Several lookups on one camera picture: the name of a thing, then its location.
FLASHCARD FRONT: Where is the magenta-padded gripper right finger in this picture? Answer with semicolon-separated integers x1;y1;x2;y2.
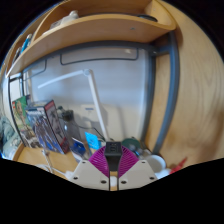
117;145;159;192

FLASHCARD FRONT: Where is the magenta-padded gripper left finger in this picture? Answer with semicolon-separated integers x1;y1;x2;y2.
67;145;111;192

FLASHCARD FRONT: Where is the black charger block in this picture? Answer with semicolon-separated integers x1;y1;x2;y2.
103;141;122;178

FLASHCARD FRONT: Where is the green round tin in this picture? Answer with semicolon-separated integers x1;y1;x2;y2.
121;137;142;154

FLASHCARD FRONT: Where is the dark blue small box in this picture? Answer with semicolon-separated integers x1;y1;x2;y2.
71;137;87;156

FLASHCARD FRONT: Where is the light blue tall box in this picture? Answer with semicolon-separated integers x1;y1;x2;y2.
84;131;101;151

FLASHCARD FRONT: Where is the clear bottle with black cap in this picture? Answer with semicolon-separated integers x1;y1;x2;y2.
61;109;80;143

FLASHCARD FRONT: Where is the white box-shaped device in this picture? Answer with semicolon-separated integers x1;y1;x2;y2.
80;103;101;128

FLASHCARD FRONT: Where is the blue robot model box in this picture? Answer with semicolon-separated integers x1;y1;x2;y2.
25;99;72;155

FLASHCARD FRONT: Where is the white desk lamp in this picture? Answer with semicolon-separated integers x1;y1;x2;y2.
37;68;111;143

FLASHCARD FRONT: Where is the green bedding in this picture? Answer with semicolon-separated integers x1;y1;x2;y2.
0;114;21;161

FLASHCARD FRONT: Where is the green toy figure box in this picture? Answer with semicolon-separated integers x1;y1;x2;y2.
11;94;38;149

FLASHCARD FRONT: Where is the wooden shelf unit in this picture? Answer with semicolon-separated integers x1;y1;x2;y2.
4;0;177;79

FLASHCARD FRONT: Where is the white power strip cable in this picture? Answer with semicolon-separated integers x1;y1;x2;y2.
36;149;73;179

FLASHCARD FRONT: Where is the grey metal desk frame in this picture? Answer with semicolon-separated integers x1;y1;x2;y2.
6;31;181;156

